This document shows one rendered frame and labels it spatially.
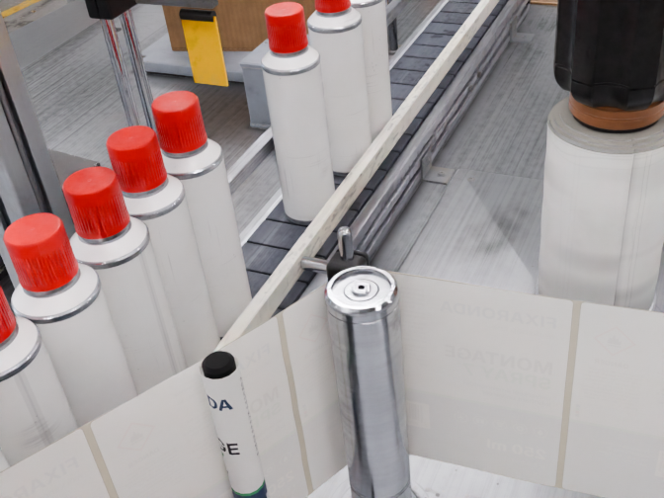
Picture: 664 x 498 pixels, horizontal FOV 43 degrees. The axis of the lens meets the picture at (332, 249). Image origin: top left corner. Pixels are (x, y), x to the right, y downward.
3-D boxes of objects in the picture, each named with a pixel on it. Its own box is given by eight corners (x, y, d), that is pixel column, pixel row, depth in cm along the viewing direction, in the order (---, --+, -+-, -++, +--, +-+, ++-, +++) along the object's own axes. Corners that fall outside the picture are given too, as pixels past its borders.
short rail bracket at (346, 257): (365, 352, 73) (354, 241, 66) (333, 345, 74) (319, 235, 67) (378, 328, 75) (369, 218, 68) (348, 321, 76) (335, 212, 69)
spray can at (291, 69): (323, 229, 80) (297, 22, 67) (275, 220, 82) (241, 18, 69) (345, 200, 83) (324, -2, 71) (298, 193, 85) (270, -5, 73)
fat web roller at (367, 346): (404, 552, 51) (386, 324, 40) (336, 531, 53) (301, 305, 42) (428, 494, 55) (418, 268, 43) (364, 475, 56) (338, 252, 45)
